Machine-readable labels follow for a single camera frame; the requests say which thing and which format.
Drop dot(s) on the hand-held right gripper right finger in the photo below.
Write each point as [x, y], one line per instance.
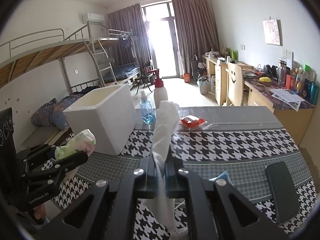
[173, 172]

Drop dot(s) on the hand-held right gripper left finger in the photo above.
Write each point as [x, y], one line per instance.
[147, 172]

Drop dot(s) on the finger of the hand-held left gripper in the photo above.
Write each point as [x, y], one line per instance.
[65, 163]
[35, 152]

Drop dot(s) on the green tissue packet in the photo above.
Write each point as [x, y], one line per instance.
[80, 140]

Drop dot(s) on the white foam box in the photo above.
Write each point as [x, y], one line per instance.
[100, 125]

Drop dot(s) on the white tissue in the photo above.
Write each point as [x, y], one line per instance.
[166, 120]

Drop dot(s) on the person's left hand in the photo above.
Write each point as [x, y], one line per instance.
[40, 212]

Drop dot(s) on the blue orange plaid blanket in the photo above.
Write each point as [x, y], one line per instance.
[47, 115]

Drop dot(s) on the red snack packet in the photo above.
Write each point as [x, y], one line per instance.
[192, 122]

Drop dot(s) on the houndstooth tablecloth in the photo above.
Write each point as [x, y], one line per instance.
[225, 142]

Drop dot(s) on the blue liquid spray bottle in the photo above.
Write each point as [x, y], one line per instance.
[147, 110]

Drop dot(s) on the white red-capped spray bottle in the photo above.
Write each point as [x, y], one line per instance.
[160, 92]

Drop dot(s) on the full trash bin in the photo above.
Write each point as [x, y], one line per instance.
[203, 86]

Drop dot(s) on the orange bag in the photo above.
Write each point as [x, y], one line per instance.
[187, 77]

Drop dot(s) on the black folding chair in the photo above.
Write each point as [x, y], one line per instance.
[147, 73]

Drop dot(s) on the light wooden desk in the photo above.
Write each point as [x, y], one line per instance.
[220, 85]

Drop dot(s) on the grey metal bunk bed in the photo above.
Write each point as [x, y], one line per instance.
[50, 52]
[117, 33]

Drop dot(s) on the dark blue bedding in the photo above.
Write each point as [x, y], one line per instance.
[125, 71]

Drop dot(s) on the grey metal bed ladder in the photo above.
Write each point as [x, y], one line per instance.
[110, 67]

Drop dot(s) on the dark green smartphone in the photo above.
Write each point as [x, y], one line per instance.
[282, 192]

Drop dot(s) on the wooden smiley face chair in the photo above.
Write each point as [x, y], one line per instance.
[235, 80]

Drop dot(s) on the wooden desk with dark top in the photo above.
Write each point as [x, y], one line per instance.
[287, 122]

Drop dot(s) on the yellow object on desk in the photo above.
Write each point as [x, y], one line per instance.
[265, 79]

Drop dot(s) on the glass balcony door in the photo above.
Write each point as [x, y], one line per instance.
[162, 42]

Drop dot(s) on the dark hanging clothes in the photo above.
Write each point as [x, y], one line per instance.
[125, 42]

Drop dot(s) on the printed paper sheets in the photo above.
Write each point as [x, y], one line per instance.
[286, 97]

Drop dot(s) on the grey-brown curtain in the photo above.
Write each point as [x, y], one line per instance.
[195, 30]
[127, 35]

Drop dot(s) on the black headphones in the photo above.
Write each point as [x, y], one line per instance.
[270, 70]

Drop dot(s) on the white air conditioner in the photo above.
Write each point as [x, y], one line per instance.
[93, 17]

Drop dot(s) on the row of toiletry bottles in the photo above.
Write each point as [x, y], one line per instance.
[302, 82]

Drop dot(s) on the white wall socket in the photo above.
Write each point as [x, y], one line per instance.
[287, 54]

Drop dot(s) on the pink wall picture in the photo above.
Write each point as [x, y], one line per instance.
[272, 32]

